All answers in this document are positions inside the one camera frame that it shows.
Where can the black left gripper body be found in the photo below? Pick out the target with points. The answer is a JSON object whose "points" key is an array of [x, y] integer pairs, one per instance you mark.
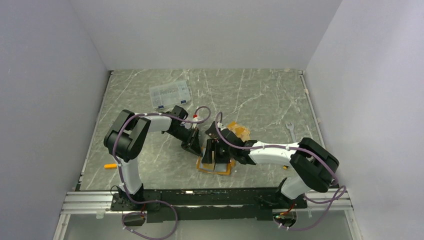
{"points": [[182, 133]]}

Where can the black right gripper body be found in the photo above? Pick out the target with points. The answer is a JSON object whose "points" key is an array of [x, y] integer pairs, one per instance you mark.
{"points": [[221, 155]]}

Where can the orange leather card holder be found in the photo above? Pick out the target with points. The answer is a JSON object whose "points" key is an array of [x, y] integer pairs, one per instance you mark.
{"points": [[215, 168]]}

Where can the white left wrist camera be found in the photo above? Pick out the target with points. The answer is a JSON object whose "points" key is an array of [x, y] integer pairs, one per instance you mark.
{"points": [[195, 118]]}

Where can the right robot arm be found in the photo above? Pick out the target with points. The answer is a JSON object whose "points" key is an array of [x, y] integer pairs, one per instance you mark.
{"points": [[314, 166]]}

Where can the orange-handled screwdriver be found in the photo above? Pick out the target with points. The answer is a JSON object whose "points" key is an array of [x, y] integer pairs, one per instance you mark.
{"points": [[110, 166]]}

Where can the clear plastic organizer box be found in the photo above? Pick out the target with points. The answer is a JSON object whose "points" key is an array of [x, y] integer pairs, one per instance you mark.
{"points": [[170, 94]]}

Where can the silver open-end wrench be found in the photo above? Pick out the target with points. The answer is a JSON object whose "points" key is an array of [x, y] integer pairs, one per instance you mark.
{"points": [[291, 127]]}

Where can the small orange card sleeve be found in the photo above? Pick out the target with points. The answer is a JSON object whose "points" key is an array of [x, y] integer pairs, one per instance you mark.
{"points": [[242, 133]]}

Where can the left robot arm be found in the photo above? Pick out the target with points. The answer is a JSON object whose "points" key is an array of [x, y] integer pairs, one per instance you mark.
{"points": [[126, 137]]}

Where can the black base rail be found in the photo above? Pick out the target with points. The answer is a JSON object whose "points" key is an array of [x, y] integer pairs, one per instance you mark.
{"points": [[258, 203]]}

